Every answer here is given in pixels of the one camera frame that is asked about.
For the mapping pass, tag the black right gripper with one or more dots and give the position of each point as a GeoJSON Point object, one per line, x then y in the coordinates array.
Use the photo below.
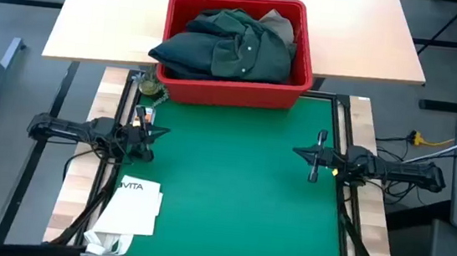
{"type": "Point", "coordinates": [328, 158]}

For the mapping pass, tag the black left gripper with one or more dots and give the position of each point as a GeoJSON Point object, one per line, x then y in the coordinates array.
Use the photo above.
{"type": "Point", "coordinates": [139, 138]}

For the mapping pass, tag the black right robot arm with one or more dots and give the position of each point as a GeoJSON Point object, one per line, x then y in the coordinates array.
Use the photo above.
{"type": "Point", "coordinates": [397, 169]}

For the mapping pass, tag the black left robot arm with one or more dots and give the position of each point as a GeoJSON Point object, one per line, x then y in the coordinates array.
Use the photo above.
{"type": "Point", "coordinates": [68, 129]}

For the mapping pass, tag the red plastic laundry bin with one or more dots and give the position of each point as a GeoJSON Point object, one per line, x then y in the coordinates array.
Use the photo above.
{"type": "Point", "coordinates": [231, 96]}

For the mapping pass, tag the clear package with orange label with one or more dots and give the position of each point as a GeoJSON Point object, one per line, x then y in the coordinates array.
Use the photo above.
{"type": "Point", "coordinates": [150, 115]}

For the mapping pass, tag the small yellow tag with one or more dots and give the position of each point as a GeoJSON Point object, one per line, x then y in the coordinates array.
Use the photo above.
{"type": "Point", "coordinates": [334, 172]}

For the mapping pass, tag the small potted succulent plant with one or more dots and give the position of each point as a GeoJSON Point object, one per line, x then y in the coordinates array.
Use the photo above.
{"type": "Point", "coordinates": [149, 87]}

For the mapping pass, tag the white printed tote bag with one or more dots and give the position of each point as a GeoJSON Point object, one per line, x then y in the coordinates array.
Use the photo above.
{"type": "Point", "coordinates": [132, 211]}

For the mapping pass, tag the green table mat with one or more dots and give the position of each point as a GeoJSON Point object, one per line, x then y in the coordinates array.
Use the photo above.
{"type": "Point", "coordinates": [227, 186]}

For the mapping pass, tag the dark green button shirt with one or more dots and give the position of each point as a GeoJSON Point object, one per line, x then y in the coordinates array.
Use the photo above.
{"type": "Point", "coordinates": [256, 55]}

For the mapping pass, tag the light wooden table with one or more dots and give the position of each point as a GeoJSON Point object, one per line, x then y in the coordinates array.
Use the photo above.
{"type": "Point", "coordinates": [109, 15]}

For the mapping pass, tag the black table leg bar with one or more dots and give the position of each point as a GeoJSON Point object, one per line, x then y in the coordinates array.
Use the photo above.
{"type": "Point", "coordinates": [15, 200]}

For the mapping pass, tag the black aluminium table frame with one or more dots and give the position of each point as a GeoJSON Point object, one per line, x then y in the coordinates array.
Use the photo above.
{"type": "Point", "coordinates": [343, 101]}

